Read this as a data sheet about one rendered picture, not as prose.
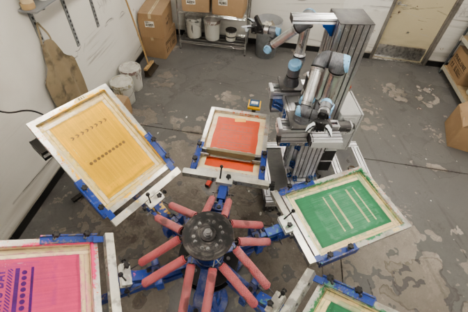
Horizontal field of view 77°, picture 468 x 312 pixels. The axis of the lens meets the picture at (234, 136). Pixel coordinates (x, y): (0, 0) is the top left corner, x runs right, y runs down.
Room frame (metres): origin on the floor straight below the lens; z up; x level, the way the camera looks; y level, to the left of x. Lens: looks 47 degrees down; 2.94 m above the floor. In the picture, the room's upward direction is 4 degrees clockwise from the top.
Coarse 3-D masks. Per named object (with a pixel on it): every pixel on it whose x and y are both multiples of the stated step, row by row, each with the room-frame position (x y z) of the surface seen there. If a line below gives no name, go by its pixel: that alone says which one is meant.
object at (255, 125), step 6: (246, 120) 2.09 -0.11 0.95; (246, 126) 2.01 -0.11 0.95; (252, 126) 2.02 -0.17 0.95; (258, 126) 2.02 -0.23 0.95; (252, 138) 1.86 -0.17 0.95; (252, 144) 1.78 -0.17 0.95; (240, 150) 1.70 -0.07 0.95; (252, 150) 1.71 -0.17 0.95; (234, 162) 1.56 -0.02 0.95; (240, 162) 1.57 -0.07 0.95; (246, 162) 1.57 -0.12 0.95; (228, 168) 1.50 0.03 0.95; (234, 168) 1.51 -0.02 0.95; (240, 168) 1.51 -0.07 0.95; (246, 168) 1.51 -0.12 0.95; (252, 168) 1.52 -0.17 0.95
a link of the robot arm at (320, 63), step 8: (320, 56) 1.80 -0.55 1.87; (328, 56) 1.78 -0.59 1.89; (312, 64) 1.79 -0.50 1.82; (320, 64) 1.76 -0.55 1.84; (312, 72) 1.74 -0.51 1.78; (320, 72) 1.74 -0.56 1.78; (312, 80) 1.70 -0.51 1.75; (312, 88) 1.66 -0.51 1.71; (304, 96) 1.64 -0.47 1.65; (312, 96) 1.63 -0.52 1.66; (304, 104) 1.59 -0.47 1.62; (296, 112) 1.56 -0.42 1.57; (304, 112) 1.55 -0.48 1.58
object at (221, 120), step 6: (222, 120) 2.06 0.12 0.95; (228, 120) 2.07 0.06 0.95; (234, 120) 2.08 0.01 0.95; (216, 126) 1.98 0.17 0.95; (216, 132) 1.90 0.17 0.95; (216, 138) 1.83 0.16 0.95; (210, 144) 1.75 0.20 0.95; (216, 144) 1.76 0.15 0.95; (210, 162) 1.55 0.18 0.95; (216, 162) 1.55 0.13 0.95; (222, 162) 1.56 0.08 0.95; (228, 162) 1.56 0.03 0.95
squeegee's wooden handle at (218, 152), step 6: (210, 150) 1.60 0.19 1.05; (216, 150) 1.60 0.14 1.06; (222, 150) 1.60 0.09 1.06; (228, 150) 1.60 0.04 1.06; (222, 156) 1.59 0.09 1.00; (228, 156) 1.58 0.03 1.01; (234, 156) 1.58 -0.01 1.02; (240, 156) 1.57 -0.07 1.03; (246, 156) 1.57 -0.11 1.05; (252, 156) 1.56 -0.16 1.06
